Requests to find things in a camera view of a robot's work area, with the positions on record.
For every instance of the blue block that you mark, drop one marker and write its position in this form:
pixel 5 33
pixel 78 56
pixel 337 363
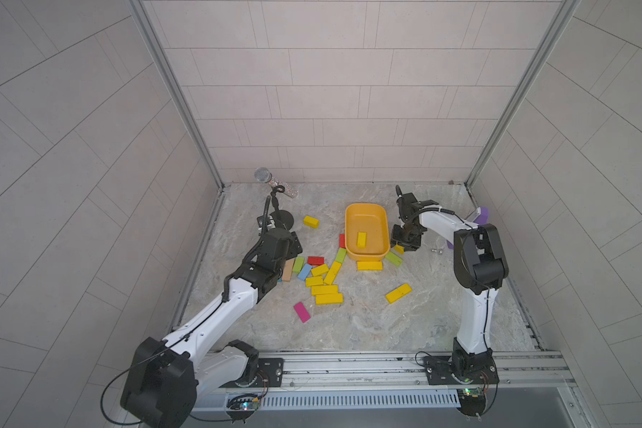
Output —
pixel 305 272

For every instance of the red block in cluster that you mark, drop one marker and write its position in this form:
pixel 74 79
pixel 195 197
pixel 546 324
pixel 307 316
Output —
pixel 316 261

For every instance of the yellow plastic bin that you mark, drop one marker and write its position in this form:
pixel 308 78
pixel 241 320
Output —
pixel 372 219

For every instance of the magenta block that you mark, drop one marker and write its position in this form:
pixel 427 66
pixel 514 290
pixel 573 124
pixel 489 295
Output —
pixel 302 312

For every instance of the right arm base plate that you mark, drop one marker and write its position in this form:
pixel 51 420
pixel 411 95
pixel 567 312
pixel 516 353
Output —
pixel 461 369

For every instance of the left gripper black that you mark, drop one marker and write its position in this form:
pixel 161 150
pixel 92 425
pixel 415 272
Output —
pixel 292 245

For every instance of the right circuit board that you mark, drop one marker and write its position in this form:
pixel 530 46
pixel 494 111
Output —
pixel 473 402

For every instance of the microphone on black stand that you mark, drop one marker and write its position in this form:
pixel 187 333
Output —
pixel 277 198

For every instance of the left circuit board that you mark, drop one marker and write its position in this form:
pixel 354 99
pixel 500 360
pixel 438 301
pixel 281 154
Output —
pixel 242 406

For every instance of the circuit board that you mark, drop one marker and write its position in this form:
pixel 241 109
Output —
pixel 473 402
pixel 242 406

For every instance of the tan wooden block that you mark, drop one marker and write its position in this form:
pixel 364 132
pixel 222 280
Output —
pixel 287 274

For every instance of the green block right of bin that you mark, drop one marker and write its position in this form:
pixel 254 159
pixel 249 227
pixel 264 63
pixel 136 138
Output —
pixel 393 258

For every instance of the aluminium rail frame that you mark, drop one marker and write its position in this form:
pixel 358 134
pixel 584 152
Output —
pixel 306 371

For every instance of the purple phone stand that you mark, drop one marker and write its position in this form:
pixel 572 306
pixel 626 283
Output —
pixel 477 218

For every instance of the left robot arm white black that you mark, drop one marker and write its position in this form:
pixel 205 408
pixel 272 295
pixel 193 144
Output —
pixel 193 340

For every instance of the green block beside bin left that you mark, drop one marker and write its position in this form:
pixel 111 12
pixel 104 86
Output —
pixel 340 257

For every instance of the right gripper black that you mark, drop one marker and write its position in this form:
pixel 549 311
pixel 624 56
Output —
pixel 408 246

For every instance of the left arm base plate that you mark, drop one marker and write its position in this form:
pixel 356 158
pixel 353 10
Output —
pixel 268 373

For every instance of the yellow small block lower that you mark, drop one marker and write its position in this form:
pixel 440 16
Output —
pixel 314 281

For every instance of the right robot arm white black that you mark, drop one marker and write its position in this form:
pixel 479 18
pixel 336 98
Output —
pixel 480 267

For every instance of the yellow long diagonal block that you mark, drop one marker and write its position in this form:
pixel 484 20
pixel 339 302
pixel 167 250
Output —
pixel 331 275

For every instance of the green block in cluster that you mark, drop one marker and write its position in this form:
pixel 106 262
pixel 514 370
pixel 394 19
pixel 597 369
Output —
pixel 298 265

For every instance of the yellow block of pair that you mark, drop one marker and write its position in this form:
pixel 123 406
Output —
pixel 328 299
pixel 317 290

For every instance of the yellow small block in cluster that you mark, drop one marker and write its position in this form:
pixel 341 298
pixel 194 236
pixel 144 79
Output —
pixel 320 270

